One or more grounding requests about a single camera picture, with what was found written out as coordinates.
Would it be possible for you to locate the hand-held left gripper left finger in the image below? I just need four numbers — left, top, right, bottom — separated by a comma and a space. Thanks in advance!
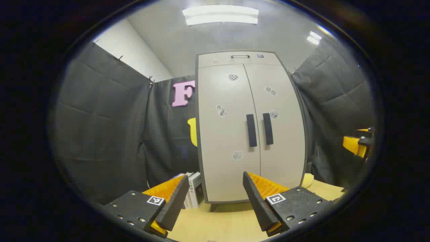
102, 174, 189, 238

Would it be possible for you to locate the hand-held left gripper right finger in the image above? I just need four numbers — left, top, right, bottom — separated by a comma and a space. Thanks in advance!
243, 171, 334, 237

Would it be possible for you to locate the grey shoe cabinet door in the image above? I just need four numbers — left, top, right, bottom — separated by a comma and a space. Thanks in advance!
198, 64, 261, 202
244, 63, 306, 189

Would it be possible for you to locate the grey double-door shoe cabinet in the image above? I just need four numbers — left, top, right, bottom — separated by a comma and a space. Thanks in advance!
195, 50, 308, 212

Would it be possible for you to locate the grey cabinet drawer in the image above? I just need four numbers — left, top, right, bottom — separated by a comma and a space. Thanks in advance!
198, 51, 281, 69

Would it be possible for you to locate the white paperback book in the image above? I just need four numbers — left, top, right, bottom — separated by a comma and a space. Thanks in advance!
183, 173, 194, 209
189, 172, 205, 208

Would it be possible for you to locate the black backdrop cloth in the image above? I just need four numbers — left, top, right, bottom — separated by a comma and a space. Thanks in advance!
54, 37, 377, 205

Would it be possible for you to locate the small ceiling light panel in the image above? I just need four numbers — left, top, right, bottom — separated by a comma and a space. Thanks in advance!
306, 31, 322, 45

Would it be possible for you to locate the large ceiling light panel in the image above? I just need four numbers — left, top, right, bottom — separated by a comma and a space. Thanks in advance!
182, 5, 259, 26

